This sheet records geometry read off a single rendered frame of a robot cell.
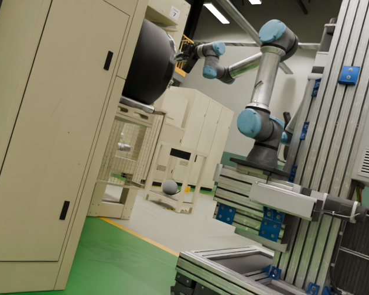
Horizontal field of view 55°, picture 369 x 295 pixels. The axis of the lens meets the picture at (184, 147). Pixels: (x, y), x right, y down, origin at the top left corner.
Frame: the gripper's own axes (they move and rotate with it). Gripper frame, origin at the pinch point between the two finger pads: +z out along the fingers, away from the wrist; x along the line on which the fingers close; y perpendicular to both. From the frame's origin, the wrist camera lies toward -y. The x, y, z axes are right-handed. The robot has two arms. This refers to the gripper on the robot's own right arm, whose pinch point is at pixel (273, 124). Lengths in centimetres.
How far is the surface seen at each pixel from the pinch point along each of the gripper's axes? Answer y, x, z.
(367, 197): 119, 864, 503
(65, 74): 3, -155, -61
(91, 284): 90, -129, -47
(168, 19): -67, -71, 54
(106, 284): 91, -121, -45
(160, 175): 101, 117, 431
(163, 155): 62, 116, 429
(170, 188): 87, 31, 210
